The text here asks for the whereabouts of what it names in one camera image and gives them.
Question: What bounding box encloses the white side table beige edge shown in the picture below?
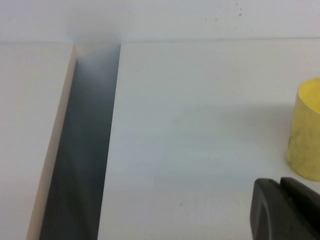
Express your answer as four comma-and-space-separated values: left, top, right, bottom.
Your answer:
0, 41, 76, 240

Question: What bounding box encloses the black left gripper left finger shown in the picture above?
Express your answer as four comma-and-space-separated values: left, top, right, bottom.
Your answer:
250, 177, 309, 240

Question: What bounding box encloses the yellow plastic cup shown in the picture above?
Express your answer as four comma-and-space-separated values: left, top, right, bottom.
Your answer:
286, 77, 320, 182

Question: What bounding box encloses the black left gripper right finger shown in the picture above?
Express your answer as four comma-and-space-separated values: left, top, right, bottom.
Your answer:
279, 176, 320, 240

